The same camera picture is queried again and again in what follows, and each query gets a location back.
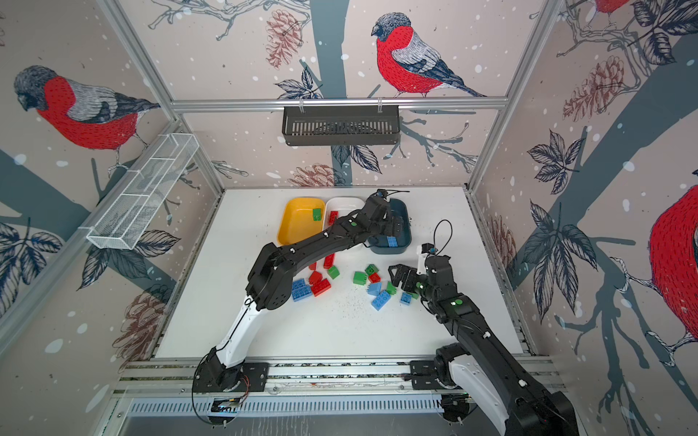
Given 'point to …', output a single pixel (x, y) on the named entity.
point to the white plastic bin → (343, 204)
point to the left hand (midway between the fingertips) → (394, 220)
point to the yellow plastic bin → (297, 222)
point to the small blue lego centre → (374, 289)
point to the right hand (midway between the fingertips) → (399, 272)
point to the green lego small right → (391, 289)
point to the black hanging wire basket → (315, 125)
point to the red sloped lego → (313, 266)
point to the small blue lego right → (405, 299)
